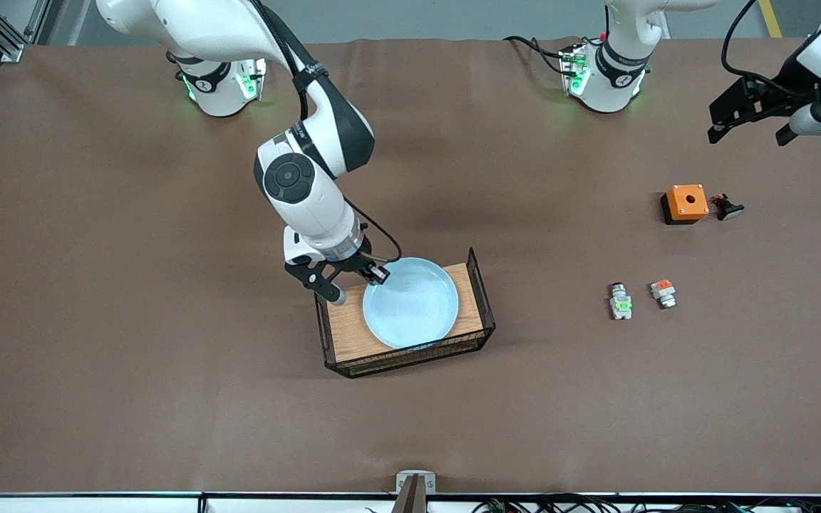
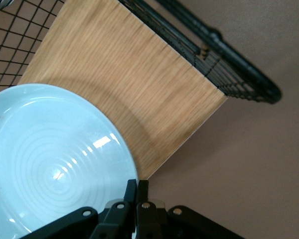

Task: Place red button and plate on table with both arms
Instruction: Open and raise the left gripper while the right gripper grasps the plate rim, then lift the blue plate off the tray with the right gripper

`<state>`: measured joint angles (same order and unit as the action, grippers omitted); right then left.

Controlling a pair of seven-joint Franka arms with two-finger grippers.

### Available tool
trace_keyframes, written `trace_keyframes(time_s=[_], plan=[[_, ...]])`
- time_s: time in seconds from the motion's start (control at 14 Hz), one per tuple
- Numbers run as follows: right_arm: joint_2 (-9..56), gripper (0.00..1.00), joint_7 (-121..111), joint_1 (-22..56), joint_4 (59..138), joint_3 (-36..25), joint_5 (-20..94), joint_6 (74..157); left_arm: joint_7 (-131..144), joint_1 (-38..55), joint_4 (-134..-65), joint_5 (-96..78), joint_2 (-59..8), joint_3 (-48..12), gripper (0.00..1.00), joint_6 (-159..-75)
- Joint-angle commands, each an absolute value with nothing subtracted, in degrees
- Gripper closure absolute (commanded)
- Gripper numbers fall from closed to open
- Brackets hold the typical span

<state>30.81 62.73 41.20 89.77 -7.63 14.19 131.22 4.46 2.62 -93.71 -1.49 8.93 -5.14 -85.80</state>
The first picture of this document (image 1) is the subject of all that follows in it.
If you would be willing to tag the grey metal camera bracket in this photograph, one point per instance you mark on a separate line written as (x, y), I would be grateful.
(416, 484)

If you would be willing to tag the brown table cover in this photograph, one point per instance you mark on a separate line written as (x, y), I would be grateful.
(168, 399)

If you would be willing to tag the aluminium frame profile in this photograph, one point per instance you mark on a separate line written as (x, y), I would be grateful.
(4, 35)

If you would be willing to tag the orange grey contact block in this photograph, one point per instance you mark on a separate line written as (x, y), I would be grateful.
(663, 292)

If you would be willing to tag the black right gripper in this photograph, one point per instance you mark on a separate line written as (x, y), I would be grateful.
(353, 264)

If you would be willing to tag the orange button box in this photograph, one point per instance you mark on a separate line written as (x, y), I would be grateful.
(685, 203)

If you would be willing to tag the black push button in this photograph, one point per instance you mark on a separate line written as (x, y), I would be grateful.
(727, 208)

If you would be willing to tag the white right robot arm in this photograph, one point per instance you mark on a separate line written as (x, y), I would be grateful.
(311, 192)

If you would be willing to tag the white table edge rail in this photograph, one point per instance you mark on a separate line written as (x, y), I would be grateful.
(61, 504)

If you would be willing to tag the light blue round plate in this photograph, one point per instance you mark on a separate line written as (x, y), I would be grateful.
(410, 303)

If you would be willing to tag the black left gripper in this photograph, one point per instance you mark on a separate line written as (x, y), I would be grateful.
(774, 97)

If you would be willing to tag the green grey contact block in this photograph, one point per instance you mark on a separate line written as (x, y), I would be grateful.
(621, 303)

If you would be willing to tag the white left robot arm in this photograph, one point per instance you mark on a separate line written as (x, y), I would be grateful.
(610, 85)

